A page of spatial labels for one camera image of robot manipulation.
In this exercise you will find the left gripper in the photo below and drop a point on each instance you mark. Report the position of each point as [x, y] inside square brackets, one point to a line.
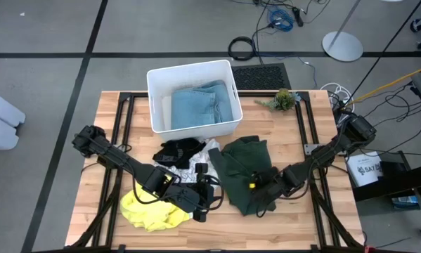
[190, 198]

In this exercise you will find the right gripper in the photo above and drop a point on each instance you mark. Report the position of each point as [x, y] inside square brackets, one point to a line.
[271, 182]

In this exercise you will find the dark green buttoned garment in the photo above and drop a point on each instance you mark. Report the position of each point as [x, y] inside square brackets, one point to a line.
[238, 161]

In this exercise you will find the blue denim jeans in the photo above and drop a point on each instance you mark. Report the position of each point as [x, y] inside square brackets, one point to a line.
[196, 105]

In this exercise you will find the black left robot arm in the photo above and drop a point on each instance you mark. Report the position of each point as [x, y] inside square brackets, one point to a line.
[126, 163]

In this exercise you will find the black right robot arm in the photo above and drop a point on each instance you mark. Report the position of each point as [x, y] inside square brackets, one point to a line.
[322, 154]

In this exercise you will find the white perforated laundry basket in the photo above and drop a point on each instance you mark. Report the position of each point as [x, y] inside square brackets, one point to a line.
[196, 135]

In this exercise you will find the yellow tape band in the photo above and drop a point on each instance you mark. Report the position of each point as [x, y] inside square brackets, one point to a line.
[252, 185]

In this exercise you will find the yellow garment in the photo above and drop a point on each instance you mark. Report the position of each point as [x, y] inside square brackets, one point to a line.
[150, 214]

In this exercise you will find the black garment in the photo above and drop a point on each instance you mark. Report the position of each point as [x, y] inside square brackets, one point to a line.
[175, 152]

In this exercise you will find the plain white garment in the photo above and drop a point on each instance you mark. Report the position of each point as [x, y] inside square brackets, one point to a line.
[212, 147]

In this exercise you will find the small potted succulent plant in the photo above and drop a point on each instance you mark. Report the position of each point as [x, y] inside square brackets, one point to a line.
[283, 100]

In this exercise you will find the white labelled box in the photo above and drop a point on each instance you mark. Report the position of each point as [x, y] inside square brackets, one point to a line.
[364, 170]

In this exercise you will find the black floor mat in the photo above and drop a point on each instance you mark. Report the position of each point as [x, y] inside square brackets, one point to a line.
[261, 77]

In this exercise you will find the black equipment cart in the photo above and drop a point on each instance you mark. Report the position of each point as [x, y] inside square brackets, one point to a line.
[400, 179]

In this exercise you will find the blue packet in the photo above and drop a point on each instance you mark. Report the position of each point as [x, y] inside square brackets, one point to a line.
[405, 202]

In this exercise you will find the grey round-base stand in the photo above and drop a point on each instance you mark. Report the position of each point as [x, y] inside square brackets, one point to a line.
[342, 47]

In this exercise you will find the long yellow bar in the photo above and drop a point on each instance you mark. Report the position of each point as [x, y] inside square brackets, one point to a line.
[389, 84]

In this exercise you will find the black power strip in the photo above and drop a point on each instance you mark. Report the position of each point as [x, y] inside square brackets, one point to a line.
[298, 17]

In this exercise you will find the thin black pole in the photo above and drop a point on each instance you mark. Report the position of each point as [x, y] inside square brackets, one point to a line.
[386, 49]

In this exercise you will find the light grey padded object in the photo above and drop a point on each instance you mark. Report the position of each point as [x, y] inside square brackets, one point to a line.
[1, 119]

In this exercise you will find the grey metal mounting bracket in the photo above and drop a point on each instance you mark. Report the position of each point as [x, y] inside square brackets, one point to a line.
[310, 149]

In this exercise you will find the black aluminium table frame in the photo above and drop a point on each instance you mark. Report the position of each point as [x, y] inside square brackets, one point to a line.
[136, 94]

